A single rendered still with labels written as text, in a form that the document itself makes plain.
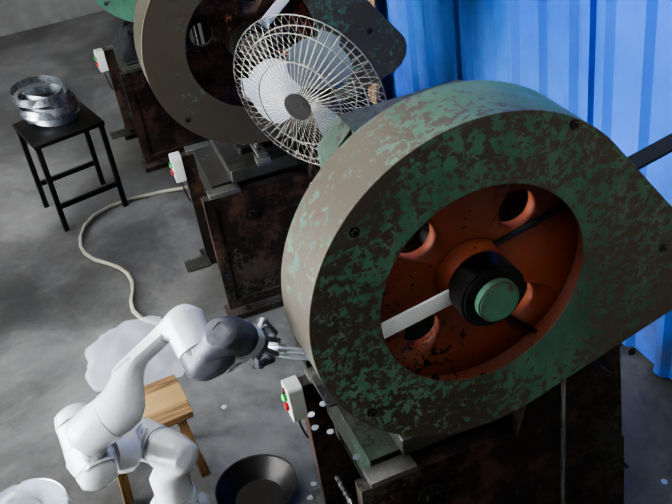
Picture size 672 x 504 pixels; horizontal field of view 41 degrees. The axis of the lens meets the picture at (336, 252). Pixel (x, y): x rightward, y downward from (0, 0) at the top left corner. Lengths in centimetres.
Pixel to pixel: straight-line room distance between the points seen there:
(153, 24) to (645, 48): 169
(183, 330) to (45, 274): 295
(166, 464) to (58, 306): 230
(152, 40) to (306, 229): 169
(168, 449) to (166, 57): 154
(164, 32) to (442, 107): 175
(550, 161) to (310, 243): 52
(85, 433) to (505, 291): 99
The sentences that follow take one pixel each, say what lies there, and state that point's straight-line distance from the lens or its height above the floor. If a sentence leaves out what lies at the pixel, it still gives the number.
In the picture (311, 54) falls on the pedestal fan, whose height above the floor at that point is 146.
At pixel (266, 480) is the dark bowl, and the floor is 0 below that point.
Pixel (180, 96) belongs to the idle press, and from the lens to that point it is 350.
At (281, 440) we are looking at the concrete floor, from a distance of 361.
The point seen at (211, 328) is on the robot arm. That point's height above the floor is 133.
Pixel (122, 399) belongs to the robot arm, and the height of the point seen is 119.
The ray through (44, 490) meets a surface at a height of 30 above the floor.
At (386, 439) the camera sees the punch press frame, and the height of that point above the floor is 64.
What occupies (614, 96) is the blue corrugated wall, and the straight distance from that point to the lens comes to 344.
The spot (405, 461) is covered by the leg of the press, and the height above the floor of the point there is 64.
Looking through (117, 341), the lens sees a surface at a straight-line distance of 402.
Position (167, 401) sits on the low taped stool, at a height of 33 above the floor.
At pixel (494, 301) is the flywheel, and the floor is 134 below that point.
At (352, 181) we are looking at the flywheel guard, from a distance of 179.
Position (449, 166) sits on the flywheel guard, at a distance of 180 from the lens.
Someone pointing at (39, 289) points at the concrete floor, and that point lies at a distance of 488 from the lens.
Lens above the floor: 254
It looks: 34 degrees down
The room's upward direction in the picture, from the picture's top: 9 degrees counter-clockwise
